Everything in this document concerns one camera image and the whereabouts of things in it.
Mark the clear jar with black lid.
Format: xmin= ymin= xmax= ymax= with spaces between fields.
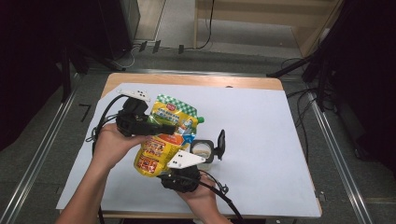
xmin=190 ymin=129 xmax=227 ymax=172

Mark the black floor cable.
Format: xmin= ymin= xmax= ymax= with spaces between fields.
xmin=286 ymin=88 xmax=321 ymax=155

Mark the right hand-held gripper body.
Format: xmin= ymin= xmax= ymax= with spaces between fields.
xmin=159 ymin=149 xmax=206 ymax=194

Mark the person's right hand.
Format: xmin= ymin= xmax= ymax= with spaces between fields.
xmin=177 ymin=173 xmax=224 ymax=219

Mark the black metal stand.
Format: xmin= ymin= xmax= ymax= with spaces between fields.
xmin=265 ymin=46 xmax=337 ymax=113
xmin=59 ymin=40 xmax=127 ymax=104

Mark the person's left hand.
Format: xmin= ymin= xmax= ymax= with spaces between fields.
xmin=92 ymin=122 xmax=151 ymax=172

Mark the light wooden furniture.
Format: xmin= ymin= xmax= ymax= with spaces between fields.
xmin=193 ymin=0 xmax=344 ymax=57

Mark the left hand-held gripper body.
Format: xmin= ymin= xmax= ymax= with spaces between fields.
xmin=115 ymin=89 xmax=157 ymax=138

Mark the metal floor rail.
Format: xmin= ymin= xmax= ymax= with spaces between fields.
xmin=303 ymin=77 xmax=375 ymax=224
xmin=0 ymin=73 xmax=83 ymax=224
xmin=87 ymin=68 xmax=269 ymax=77

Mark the black curtain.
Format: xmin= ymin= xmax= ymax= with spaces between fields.
xmin=306 ymin=0 xmax=396 ymax=174
xmin=0 ymin=0 xmax=106 ymax=152

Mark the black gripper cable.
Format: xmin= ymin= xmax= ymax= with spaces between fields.
xmin=85 ymin=92 xmax=129 ymax=157
xmin=158 ymin=174 xmax=246 ymax=224

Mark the white floor cable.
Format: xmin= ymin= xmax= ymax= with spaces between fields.
xmin=110 ymin=45 xmax=139 ymax=70

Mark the dark cabinet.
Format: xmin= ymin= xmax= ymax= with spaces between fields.
xmin=98 ymin=0 xmax=142 ymax=61

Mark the thin black hanging cable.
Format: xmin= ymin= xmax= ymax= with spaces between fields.
xmin=183 ymin=0 xmax=217 ymax=50

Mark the yellow spouted pouch green cap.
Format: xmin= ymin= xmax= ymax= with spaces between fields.
xmin=134 ymin=93 xmax=205 ymax=178

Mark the white paper sheet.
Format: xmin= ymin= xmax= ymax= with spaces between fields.
xmin=55 ymin=82 xmax=322 ymax=218

